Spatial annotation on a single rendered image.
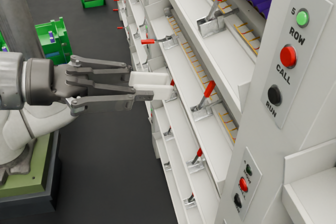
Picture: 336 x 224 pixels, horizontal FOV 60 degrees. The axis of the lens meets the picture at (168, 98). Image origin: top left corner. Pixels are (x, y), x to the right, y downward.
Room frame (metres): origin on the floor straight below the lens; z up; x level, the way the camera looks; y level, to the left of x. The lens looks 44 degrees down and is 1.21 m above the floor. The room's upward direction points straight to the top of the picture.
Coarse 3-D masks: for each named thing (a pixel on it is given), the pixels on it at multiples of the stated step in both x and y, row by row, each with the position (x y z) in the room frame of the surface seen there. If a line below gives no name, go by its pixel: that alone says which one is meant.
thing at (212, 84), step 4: (212, 80) 0.43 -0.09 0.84; (208, 84) 0.43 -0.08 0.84; (212, 84) 0.42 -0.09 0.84; (208, 88) 0.42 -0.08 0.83; (212, 88) 0.42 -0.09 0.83; (204, 92) 0.42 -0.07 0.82; (208, 92) 0.42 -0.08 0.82; (204, 96) 0.42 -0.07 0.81; (208, 96) 0.42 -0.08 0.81; (204, 100) 0.42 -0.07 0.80; (200, 104) 0.42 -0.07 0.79; (200, 108) 0.41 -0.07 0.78
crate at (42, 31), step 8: (0, 32) 1.36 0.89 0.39; (40, 32) 1.44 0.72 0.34; (56, 32) 1.45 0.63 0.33; (0, 40) 1.35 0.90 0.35; (40, 40) 1.38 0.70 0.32; (48, 40) 1.38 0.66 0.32; (56, 40) 1.29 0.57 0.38; (0, 48) 1.27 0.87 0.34; (48, 48) 1.27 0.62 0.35; (56, 48) 1.28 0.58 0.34
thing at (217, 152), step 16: (160, 0) 0.83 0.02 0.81; (160, 16) 0.83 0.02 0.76; (160, 32) 0.75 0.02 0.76; (176, 32) 0.73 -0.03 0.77; (160, 48) 0.72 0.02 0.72; (176, 48) 0.66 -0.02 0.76; (176, 64) 0.59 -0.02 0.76; (176, 80) 0.53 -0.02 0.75; (192, 80) 0.52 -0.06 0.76; (208, 80) 0.51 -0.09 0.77; (192, 96) 0.47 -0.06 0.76; (224, 112) 0.41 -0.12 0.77; (208, 128) 0.38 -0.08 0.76; (208, 144) 0.34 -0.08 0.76; (224, 144) 0.34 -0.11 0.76; (208, 160) 0.31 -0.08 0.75; (224, 160) 0.30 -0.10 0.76; (224, 176) 0.27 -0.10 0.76
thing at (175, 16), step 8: (176, 16) 0.77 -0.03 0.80; (184, 32) 0.68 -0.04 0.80; (184, 48) 0.64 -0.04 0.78; (192, 48) 0.61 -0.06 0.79; (192, 56) 0.60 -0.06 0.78; (192, 64) 0.57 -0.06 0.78; (200, 64) 0.56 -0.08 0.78; (208, 72) 0.51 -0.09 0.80; (216, 88) 0.46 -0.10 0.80; (224, 104) 0.42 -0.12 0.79; (232, 120) 0.38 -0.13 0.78
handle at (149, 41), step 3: (141, 39) 0.66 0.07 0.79; (144, 39) 0.67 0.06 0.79; (147, 39) 0.67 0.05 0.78; (150, 39) 0.67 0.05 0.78; (153, 39) 0.67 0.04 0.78; (156, 39) 0.67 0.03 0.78; (159, 39) 0.67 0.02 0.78; (162, 39) 0.67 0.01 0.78; (165, 39) 0.68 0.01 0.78; (141, 42) 0.65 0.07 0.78; (144, 42) 0.66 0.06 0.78; (147, 42) 0.66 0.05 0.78; (150, 42) 0.66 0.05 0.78; (153, 42) 0.66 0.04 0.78
